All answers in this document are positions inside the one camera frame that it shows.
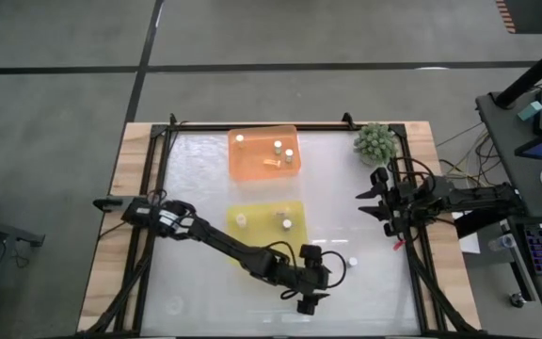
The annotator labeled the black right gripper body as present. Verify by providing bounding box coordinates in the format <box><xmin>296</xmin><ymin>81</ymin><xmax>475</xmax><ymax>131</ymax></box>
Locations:
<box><xmin>370</xmin><ymin>167</ymin><xmax>409</xmax><ymax>238</ymax></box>

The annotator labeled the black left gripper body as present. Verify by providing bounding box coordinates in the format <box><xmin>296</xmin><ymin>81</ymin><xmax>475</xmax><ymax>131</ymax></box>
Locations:
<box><xmin>294</xmin><ymin>244</ymin><xmax>333</xmax><ymax>315</ymax></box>

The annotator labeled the yellow translucent plastic bin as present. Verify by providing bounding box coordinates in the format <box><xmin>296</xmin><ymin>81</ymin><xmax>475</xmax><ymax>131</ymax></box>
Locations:
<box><xmin>226</xmin><ymin>201</ymin><xmax>311</xmax><ymax>265</ymax></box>

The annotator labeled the orange translucent plastic bin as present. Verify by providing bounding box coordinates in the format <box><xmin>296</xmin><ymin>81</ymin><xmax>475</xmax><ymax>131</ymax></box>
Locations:
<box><xmin>227</xmin><ymin>123</ymin><xmax>303</xmax><ymax>184</ymax></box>

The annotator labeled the small green potted plant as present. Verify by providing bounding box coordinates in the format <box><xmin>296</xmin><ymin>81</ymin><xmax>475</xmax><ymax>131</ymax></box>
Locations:
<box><xmin>353</xmin><ymin>121</ymin><xmax>400</xmax><ymax>168</ymax></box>

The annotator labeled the white paper sheet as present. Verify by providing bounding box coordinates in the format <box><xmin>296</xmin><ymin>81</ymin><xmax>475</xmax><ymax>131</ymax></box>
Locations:
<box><xmin>456</xmin><ymin>211</ymin><xmax>482</xmax><ymax>254</ymax></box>

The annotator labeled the clear plastic water bottle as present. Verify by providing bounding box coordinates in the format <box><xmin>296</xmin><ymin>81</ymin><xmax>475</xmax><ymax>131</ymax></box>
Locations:
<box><xmin>486</xmin><ymin>234</ymin><xmax>519</xmax><ymax>252</ymax></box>

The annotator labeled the grey side desk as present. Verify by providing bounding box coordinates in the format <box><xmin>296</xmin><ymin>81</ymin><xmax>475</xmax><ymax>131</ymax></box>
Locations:
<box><xmin>475</xmin><ymin>89</ymin><xmax>542</xmax><ymax>338</ymax></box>

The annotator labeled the small teal box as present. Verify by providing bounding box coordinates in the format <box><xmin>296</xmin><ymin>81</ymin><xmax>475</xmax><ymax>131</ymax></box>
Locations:
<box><xmin>518</xmin><ymin>101</ymin><xmax>542</xmax><ymax>121</ymax></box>

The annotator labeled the black slanted pole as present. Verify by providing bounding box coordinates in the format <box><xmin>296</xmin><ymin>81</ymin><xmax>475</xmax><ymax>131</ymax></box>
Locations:
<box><xmin>494</xmin><ymin>32</ymin><xmax>542</xmax><ymax>109</ymax></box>

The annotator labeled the dark mat with orange edges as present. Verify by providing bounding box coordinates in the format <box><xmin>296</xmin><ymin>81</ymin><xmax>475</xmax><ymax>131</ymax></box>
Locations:
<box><xmin>495</xmin><ymin>0</ymin><xmax>542</xmax><ymax>35</ymax></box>

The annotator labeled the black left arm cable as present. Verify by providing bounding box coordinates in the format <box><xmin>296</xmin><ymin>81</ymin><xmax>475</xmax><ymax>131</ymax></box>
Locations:
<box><xmin>263</xmin><ymin>239</ymin><xmax>348</xmax><ymax>301</ymax></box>

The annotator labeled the loose cable bundle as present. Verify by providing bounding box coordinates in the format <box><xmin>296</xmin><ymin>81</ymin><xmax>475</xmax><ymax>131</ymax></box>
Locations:
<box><xmin>435</xmin><ymin>120</ymin><xmax>503</xmax><ymax>186</ymax></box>

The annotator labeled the black aluminium table frame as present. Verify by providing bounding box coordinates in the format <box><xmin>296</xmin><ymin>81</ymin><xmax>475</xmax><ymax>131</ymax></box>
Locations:
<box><xmin>77</xmin><ymin>112</ymin><xmax>482</xmax><ymax>338</ymax></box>

